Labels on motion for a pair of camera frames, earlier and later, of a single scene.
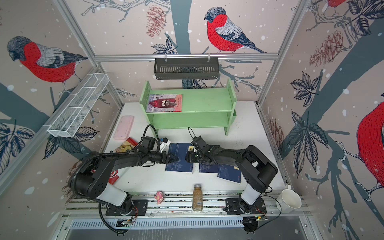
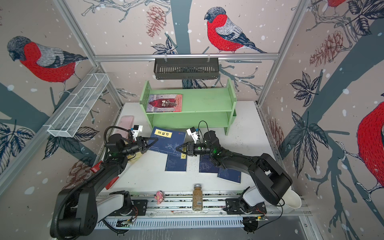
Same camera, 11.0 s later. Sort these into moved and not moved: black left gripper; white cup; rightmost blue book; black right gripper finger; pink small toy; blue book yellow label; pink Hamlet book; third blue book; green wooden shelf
Moved: blue book yellow label; black left gripper; black right gripper finger
Not moved: white cup; green wooden shelf; pink Hamlet book; pink small toy; third blue book; rightmost blue book
